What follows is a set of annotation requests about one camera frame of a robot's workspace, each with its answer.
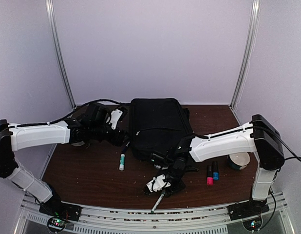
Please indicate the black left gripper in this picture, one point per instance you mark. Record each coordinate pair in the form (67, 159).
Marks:
(118, 139)

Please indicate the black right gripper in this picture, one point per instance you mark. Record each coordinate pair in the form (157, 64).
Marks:
(180, 186)

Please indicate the thin green white pen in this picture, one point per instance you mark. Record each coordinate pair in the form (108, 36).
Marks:
(157, 202)

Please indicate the black student backpack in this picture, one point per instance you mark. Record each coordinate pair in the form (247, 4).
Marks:
(156, 125)

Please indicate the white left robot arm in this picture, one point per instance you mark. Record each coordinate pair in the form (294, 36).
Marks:
(17, 140)

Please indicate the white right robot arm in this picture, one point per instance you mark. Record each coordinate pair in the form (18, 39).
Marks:
(257, 136)

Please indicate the small black pen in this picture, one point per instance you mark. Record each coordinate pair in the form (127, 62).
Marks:
(126, 148)

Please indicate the pink capped black highlighter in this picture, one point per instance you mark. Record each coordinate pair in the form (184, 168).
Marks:
(209, 175)

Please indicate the blue capped black highlighter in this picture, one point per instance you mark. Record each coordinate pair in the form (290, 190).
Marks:
(215, 170)

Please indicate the blue white ceramic bowl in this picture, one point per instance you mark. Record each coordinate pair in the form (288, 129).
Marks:
(238, 161)

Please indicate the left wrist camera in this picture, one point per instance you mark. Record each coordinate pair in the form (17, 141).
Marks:
(96, 114)

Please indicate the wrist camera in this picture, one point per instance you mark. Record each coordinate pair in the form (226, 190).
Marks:
(96, 114)
(161, 161)

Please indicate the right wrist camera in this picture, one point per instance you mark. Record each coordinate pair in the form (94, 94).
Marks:
(161, 161)

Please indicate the left aluminium corner post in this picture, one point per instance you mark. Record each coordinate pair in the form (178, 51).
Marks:
(59, 56)

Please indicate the aluminium corner post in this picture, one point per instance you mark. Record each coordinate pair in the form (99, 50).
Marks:
(250, 41)
(59, 56)

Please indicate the right aluminium corner post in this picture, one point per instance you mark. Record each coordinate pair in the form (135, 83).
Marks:
(250, 41)

